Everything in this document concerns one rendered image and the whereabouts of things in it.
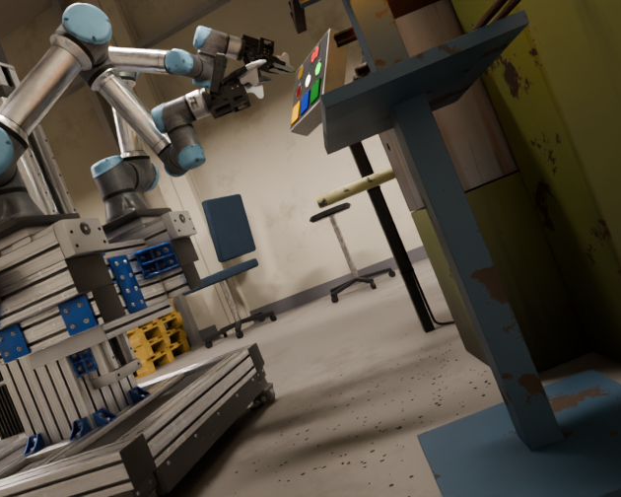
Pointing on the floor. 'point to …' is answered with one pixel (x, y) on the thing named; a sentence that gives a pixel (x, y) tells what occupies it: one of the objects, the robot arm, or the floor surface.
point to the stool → (346, 251)
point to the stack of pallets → (162, 351)
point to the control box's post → (393, 242)
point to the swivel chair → (241, 243)
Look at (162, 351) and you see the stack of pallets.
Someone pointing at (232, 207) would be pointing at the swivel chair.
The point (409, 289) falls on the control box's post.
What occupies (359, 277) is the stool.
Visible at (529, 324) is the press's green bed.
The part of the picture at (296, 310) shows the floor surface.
